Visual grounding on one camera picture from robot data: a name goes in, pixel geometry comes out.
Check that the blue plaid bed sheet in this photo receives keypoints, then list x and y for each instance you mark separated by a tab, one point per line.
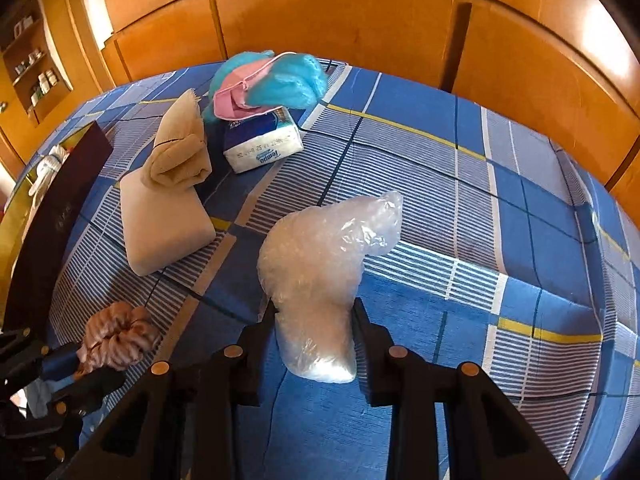
450	185

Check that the wooden door with shelf niche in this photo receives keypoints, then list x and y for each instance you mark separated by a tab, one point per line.
65	50

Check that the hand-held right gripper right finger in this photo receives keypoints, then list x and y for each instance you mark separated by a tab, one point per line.
370	355

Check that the wooden wardrobe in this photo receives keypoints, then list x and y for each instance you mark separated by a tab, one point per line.
350	20

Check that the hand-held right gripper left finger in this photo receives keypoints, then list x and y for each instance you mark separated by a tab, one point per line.
260	350

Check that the dark brown storage box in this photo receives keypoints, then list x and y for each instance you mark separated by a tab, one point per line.
55	220

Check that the row of small bottles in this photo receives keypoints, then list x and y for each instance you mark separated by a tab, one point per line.
42	85

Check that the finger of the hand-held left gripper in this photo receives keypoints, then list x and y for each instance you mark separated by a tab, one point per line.
90	390
60	360

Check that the beige socks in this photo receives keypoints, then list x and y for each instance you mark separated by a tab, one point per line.
175	150

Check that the clear plastic bag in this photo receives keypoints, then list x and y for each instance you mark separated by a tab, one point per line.
310	270

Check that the beige foam block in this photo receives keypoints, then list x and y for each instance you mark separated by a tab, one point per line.
160	230

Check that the white socks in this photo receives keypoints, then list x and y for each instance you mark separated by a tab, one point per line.
47	165

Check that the small photo frame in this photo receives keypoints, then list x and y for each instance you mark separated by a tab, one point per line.
22	25

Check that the blue tissue pack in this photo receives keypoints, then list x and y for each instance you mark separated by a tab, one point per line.
265	147

